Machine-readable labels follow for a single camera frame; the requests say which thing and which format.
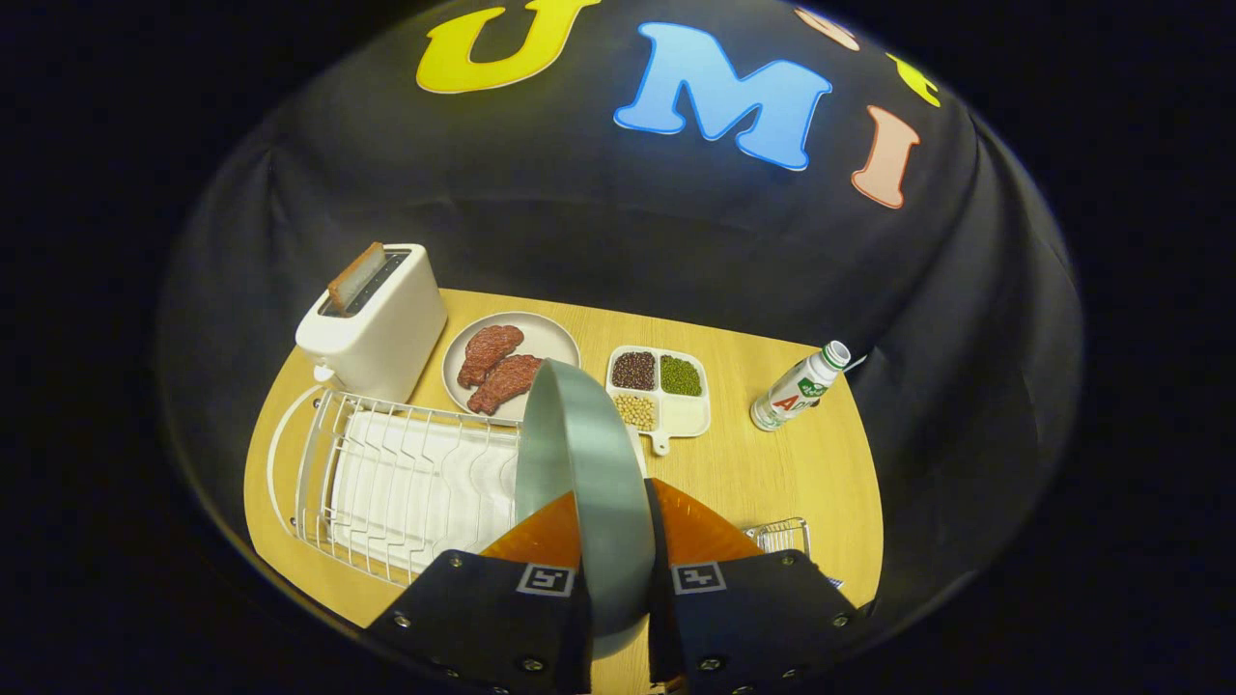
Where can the beige round plate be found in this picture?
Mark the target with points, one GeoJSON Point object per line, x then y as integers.
{"type": "Point", "coordinates": [550, 338]}

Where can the green beans pile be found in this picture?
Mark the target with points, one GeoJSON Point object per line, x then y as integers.
{"type": "Point", "coordinates": [681, 375]}

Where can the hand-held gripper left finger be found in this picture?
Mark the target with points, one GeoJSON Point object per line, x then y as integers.
{"type": "Point", "coordinates": [483, 618]}

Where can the white and green drink bottle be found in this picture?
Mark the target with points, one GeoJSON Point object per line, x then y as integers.
{"type": "Point", "coordinates": [797, 391]}

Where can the cream divided tray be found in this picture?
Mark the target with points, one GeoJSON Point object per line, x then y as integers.
{"type": "Point", "coordinates": [686, 415]}

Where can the white toaster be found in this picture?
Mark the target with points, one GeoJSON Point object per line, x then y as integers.
{"type": "Point", "coordinates": [386, 328]}

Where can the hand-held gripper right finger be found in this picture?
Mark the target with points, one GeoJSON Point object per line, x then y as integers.
{"type": "Point", "coordinates": [753, 618]}

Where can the pale green plate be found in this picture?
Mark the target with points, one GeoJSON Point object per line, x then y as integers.
{"type": "Point", "coordinates": [589, 463]}

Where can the white drip tray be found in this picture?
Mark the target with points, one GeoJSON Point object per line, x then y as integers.
{"type": "Point", "coordinates": [425, 483]}

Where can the red meat piece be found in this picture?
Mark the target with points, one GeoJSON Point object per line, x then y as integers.
{"type": "Point", "coordinates": [507, 378]}
{"type": "Point", "coordinates": [488, 347]}

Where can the black backdrop cloth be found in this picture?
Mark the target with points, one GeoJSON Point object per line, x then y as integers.
{"type": "Point", "coordinates": [579, 212]}

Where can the yellow soybeans pile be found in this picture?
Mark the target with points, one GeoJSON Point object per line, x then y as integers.
{"type": "Point", "coordinates": [635, 411]}

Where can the brown toast slice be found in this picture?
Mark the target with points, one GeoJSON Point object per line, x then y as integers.
{"type": "Point", "coordinates": [352, 280]}

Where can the dark red beans pile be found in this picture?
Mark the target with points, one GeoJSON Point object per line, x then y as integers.
{"type": "Point", "coordinates": [633, 371]}

